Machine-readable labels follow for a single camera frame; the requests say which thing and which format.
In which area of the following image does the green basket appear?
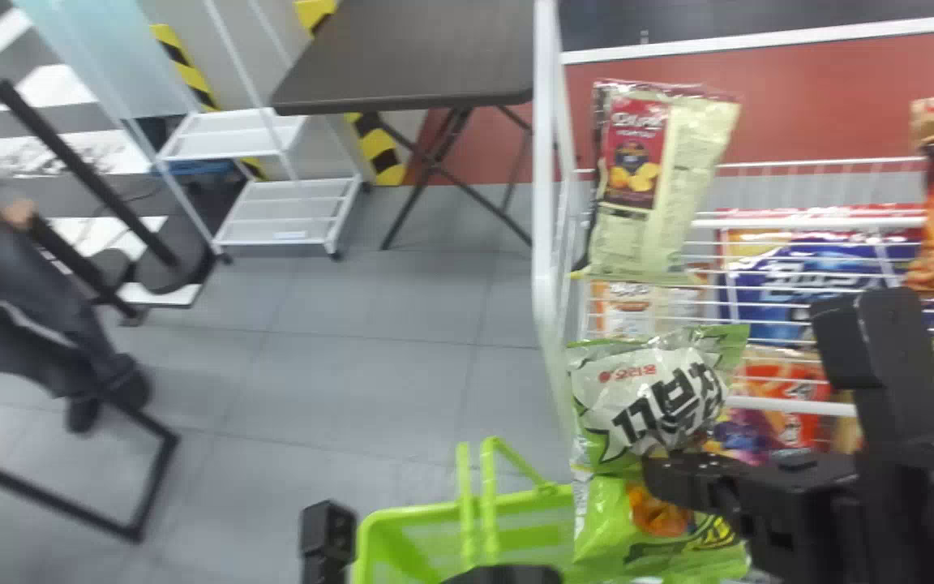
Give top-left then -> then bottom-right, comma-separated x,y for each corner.
351,437 -> 580,584

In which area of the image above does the green snack packet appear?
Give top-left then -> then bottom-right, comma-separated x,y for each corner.
568,324 -> 753,583

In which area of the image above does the white shelf trolley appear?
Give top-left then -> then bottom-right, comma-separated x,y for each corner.
154,0 -> 365,262

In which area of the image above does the blue snack packet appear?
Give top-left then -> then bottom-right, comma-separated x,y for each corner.
713,206 -> 934,348

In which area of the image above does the cream snack packet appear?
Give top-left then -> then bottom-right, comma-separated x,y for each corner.
587,78 -> 742,286

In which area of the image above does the yellow black striped post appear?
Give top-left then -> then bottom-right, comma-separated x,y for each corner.
148,22 -> 267,181
294,0 -> 408,187

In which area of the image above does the white wire rack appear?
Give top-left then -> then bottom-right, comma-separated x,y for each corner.
531,0 -> 934,584

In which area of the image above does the red snack packet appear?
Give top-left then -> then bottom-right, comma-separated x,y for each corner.
728,359 -> 834,452

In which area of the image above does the person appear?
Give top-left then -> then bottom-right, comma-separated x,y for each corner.
0,116 -> 153,436

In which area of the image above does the dark side table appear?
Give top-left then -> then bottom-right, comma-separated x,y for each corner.
269,0 -> 536,252

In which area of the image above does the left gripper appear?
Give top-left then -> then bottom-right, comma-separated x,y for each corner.
441,565 -> 563,584

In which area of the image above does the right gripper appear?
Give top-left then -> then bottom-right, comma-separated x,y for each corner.
641,451 -> 875,584

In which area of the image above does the black metal frame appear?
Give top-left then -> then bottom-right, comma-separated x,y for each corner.
0,215 -> 182,543

